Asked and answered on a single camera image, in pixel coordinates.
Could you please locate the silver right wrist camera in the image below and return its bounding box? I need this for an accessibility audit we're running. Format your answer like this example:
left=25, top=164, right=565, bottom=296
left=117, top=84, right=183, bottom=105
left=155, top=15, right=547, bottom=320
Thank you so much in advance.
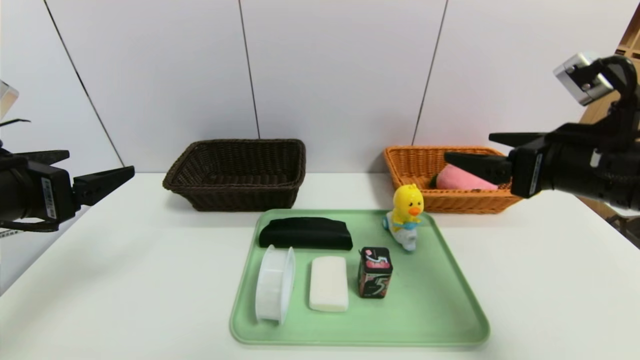
left=553, top=51, right=615, bottom=107

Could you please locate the black folded pouch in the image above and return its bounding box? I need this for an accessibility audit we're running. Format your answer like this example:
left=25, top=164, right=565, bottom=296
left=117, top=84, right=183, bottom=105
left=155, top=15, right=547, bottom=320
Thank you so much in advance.
left=258, top=217, right=353, bottom=251

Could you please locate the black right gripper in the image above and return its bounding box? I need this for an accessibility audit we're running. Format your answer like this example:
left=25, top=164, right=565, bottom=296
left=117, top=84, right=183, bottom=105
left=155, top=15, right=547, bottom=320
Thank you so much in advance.
left=443, top=131, right=605, bottom=199

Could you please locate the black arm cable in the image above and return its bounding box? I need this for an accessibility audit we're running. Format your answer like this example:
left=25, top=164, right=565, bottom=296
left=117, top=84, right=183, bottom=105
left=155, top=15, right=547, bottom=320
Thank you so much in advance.
left=0, top=219, right=60, bottom=234
left=597, top=55, right=640, bottom=146

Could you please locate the dark brown wicker basket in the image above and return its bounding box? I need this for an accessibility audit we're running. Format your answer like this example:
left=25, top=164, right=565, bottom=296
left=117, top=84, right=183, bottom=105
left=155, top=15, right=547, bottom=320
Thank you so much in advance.
left=162, top=138, right=307, bottom=212

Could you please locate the white soap bar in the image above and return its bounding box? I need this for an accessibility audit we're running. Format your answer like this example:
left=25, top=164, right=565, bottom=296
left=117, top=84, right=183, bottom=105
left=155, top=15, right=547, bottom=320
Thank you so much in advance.
left=308, top=256, right=349, bottom=313

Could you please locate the black red gum box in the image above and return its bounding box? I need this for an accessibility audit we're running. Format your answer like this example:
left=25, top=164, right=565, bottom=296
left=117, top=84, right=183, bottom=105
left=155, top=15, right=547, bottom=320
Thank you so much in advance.
left=357, top=246, right=394, bottom=299

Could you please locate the yellow duck scooter toy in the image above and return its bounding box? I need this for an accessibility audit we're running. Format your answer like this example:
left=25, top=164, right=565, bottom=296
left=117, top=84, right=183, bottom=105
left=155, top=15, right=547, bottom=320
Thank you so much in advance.
left=382, top=183, right=425, bottom=252

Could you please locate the light green plastic tray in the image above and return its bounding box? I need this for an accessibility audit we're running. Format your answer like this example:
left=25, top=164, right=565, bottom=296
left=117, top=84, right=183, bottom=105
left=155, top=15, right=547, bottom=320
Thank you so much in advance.
left=229, top=209, right=490, bottom=347

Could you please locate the orange wicker basket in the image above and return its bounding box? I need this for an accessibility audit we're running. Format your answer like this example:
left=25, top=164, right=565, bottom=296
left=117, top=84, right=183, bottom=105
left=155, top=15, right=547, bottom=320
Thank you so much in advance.
left=383, top=145, right=523, bottom=215

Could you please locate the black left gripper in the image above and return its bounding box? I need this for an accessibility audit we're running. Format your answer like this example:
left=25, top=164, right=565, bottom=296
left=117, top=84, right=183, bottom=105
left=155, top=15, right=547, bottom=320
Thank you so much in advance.
left=0, top=149, right=135, bottom=224

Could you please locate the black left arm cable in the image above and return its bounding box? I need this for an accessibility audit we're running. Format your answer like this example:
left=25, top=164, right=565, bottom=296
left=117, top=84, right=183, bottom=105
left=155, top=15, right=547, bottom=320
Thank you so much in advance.
left=0, top=219, right=60, bottom=234

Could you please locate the pink plush peach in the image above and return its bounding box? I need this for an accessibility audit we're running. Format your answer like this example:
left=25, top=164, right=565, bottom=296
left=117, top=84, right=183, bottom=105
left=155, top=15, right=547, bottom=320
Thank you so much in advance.
left=430, top=164, right=500, bottom=191

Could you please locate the white plastic spool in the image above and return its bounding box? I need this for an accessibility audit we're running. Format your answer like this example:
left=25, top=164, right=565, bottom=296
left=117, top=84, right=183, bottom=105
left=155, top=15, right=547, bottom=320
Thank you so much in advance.
left=255, top=244, right=296, bottom=325

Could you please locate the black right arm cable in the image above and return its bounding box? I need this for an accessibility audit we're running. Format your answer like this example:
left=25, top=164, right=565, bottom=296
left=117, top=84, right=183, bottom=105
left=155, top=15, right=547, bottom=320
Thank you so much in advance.
left=597, top=55, right=640, bottom=146

